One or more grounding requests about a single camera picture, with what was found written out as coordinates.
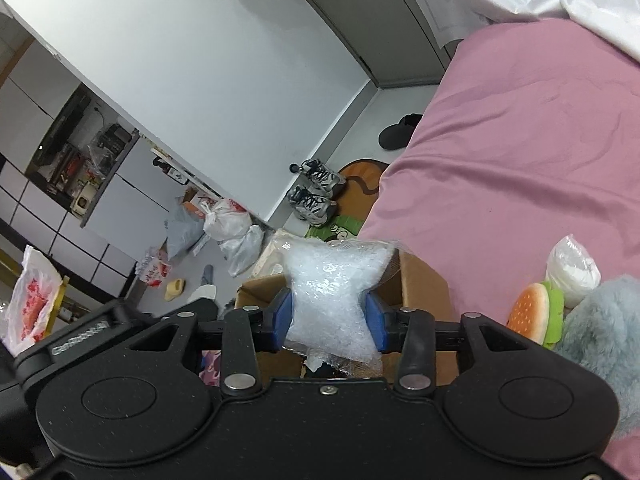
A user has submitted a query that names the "pink bed sheet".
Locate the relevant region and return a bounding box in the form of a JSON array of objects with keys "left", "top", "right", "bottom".
[{"left": 359, "top": 20, "right": 639, "bottom": 479}]

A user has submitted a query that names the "white stuffing plastic bag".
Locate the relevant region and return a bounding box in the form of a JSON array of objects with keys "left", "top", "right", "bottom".
[{"left": 544, "top": 234, "right": 601, "bottom": 309}]

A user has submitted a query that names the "brown cardboard box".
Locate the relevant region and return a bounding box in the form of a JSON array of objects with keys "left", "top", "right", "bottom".
[{"left": 235, "top": 252, "right": 458, "bottom": 385}]

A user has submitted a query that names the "white red plastic bag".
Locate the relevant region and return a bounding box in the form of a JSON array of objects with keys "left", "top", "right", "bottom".
[{"left": 203, "top": 198, "right": 252, "bottom": 242}]

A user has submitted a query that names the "grey plastic bag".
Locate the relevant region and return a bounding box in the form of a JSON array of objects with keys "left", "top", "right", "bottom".
[{"left": 165, "top": 204, "right": 204, "bottom": 260}]

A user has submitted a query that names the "green cartoon floor mat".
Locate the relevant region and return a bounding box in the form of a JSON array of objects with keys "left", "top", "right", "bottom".
[{"left": 305, "top": 214, "right": 363, "bottom": 242}]

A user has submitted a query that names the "hamburger plush toy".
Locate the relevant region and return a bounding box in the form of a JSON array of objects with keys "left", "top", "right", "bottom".
[{"left": 506, "top": 282, "right": 564, "bottom": 349}]

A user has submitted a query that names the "red white bag on table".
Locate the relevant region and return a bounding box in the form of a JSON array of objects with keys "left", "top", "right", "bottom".
[{"left": 2, "top": 245, "right": 65, "bottom": 356}]

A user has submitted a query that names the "grey sneaker near wall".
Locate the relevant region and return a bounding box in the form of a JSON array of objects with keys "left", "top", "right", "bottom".
[{"left": 299, "top": 158, "right": 346, "bottom": 198}]

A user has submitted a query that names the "red white tissue pack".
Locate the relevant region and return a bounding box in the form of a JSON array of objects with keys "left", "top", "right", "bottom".
[{"left": 136, "top": 254, "right": 170, "bottom": 287}]

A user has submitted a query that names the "black slipper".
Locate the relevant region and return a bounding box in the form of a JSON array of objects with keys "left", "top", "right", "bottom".
[{"left": 378, "top": 114, "right": 422, "bottom": 151}]

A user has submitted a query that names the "grey sneaker near bed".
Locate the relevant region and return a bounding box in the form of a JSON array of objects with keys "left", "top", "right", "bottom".
[{"left": 286, "top": 185, "right": 337, "bottom": 226}]

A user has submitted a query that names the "yellow slipper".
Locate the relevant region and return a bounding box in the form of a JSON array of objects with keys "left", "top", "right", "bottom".
[{"left": 164, "top": 278, "right": 186, "bottom": 301}]

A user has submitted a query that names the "clear bubble wrap bag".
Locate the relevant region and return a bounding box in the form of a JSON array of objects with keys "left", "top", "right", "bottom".
[{"left": 278, "top": 235, "right": 396, "bottom": 370}]

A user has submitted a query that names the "kitchen shelf with items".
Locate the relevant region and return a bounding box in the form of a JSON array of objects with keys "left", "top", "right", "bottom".
[{"left": 26, "top": 84, "right": 140, "bottom": 224}]

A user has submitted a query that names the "orange floor mat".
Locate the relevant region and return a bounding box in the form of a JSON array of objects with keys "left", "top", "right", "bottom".
[{"left": 336, "top": 158, "right": 388, "bottom": 221}]

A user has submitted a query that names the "white plastic bag on floor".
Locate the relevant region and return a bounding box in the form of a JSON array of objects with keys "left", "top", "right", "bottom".
[{"left": 218, "top": 224, "right": 264, "bottom": 278}]

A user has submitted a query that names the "grey-blue fluffy plush toy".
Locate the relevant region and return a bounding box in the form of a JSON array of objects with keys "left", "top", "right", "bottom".
[{"left": 554, "top": 275, "right": 639, "bottom": 438}]

